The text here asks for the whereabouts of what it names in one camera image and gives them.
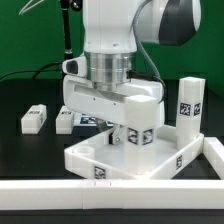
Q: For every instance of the white front guide rail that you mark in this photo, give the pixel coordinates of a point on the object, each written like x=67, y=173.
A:
x=111, y=194

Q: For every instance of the white desk top tray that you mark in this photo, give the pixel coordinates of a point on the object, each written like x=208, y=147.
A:
x=95, y=158

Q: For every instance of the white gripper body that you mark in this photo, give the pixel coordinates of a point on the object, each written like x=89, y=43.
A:
x=80, y=96

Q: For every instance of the fiducial marker sheet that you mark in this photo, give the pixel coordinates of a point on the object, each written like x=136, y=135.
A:
x=83, y=120

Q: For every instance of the white right guide block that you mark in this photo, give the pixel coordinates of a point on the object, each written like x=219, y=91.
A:
x=213, y=150

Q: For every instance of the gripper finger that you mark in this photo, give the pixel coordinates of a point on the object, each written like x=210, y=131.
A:
x=116, y=135

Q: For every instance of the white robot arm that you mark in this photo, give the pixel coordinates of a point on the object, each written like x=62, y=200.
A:
x=103, y=82

